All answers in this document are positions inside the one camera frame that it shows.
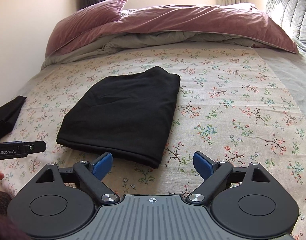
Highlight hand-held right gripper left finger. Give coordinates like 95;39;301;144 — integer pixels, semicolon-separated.
34;152;120;205

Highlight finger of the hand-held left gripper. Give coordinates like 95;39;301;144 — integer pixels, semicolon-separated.
26;140;47;154

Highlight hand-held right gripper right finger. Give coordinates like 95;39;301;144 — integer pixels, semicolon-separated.
187;151;272;203

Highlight black pants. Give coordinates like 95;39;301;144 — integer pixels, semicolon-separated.
56;65;181;169

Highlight folded black cloth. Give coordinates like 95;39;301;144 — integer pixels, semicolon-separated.
0;96;27;143

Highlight floral bed sheet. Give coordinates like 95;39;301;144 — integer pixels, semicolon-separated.
0;47;306;232

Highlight pink velvet pillow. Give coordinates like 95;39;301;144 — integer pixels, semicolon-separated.
45;0;128;57

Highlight pink grey-lined duvet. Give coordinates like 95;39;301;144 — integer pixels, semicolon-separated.
41;2;299;70

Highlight grey quilted blanket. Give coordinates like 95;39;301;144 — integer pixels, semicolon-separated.
265;0;306;53

